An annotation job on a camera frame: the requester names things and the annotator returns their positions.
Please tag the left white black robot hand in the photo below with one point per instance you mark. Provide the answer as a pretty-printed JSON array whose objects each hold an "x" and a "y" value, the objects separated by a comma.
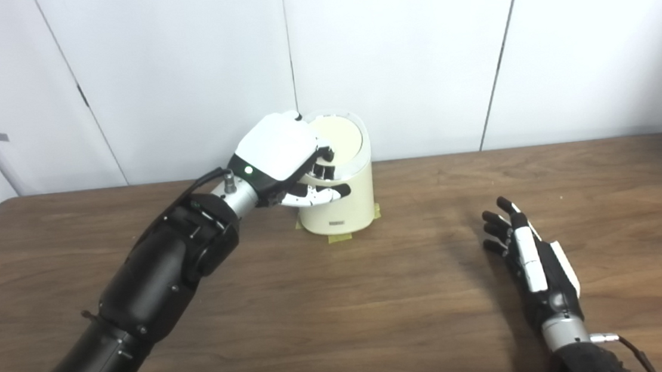
[{"x": 274, "y": 149}]

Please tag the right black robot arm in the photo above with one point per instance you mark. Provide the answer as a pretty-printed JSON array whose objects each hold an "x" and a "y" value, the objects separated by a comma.
[{"x": 573, "y": 350}]

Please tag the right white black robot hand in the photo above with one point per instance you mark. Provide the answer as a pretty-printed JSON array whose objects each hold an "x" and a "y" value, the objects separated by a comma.
[{"x": 545, "y": 269}]

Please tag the cream-colored trash bin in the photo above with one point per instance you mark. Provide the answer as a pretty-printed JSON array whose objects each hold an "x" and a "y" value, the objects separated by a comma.
[{"x": 351, "y": 208}]

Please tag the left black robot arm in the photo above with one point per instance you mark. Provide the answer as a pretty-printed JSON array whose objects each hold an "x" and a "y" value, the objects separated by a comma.
[{"x": 159, "y": 279}]

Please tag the round cream bin lid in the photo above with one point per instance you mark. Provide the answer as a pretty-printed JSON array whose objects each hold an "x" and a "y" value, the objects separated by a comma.
[{"x": 342, "y": 137}]

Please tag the black wall panel hinge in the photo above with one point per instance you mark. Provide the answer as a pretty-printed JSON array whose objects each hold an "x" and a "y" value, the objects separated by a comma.
[{"x": 83, "y": 95}]

